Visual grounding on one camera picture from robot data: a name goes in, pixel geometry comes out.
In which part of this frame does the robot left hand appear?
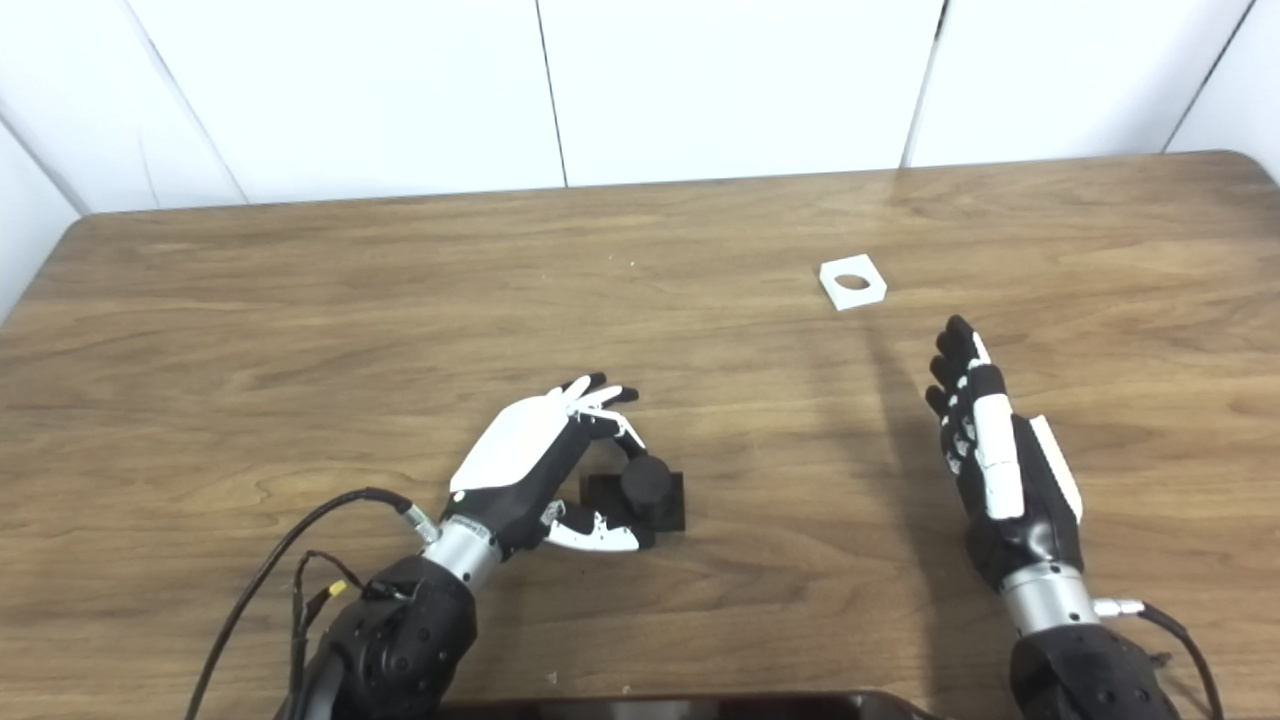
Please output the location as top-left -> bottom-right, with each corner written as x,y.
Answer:
420,373 -> 649,593

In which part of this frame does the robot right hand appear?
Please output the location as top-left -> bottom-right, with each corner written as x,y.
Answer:
925,315 -> 1101,636

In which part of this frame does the black peg with square base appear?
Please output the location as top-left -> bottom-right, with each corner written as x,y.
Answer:
580,455 -> 687,546

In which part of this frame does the white square piece with hole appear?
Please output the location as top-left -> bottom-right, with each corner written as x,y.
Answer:
818,254 -> 888,312

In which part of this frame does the dark glossy robot chest edge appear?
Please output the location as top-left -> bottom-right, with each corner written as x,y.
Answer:
435,690 -> 936,720

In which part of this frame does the thin black wire yellow plug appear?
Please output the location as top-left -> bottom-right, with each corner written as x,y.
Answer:
290,550 -> 366,691

